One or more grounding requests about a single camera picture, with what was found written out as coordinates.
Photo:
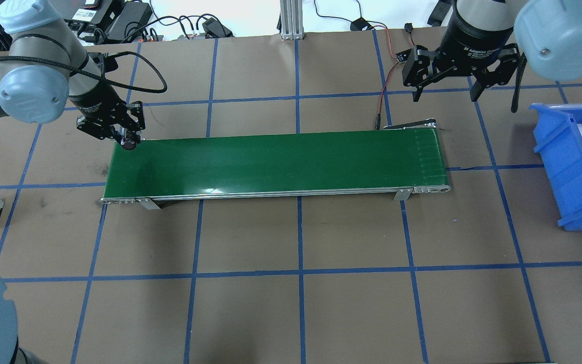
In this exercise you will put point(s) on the blue plastic bin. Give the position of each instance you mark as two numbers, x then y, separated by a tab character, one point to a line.
558	135

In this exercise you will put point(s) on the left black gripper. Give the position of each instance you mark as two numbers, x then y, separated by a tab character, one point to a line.
95	102

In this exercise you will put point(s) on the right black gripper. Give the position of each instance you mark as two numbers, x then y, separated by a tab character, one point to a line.
473	36

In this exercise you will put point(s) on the green conveyor belt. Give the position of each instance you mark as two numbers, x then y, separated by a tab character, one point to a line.
401	161

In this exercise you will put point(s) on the dark brown capacitor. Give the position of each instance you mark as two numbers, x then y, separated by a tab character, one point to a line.
129	141

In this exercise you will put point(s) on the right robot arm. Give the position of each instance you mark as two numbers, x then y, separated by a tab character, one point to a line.
548	32

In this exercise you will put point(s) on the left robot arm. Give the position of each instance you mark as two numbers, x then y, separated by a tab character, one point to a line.
47	67

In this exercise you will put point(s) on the aluminium frame post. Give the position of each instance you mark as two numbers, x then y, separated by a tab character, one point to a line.
291	20

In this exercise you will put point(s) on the black power adapter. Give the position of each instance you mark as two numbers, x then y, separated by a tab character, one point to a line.
360	24

